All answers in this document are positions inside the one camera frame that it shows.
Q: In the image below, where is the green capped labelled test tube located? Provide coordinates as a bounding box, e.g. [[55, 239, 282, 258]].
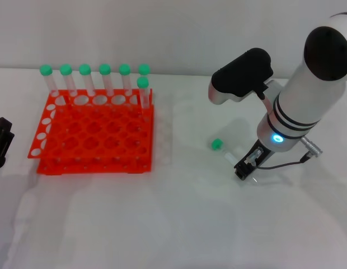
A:
[[210, 138, 259, 184]]

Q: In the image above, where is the right wrist camera housing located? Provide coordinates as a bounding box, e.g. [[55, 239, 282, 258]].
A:
[[207, 48, 274, 106]]

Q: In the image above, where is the orange plastic test tube rack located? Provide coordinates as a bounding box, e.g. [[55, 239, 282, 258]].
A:
[[27, 88, 155, 176]]

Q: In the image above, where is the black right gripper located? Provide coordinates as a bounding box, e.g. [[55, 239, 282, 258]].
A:
[[234, 139, 275, 182]]

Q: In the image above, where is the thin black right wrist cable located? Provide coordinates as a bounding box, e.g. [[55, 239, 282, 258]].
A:
[[256, 155, 313, 170]]

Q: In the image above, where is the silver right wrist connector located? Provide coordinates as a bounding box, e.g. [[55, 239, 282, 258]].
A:
[[300, 136, 324, 156]]

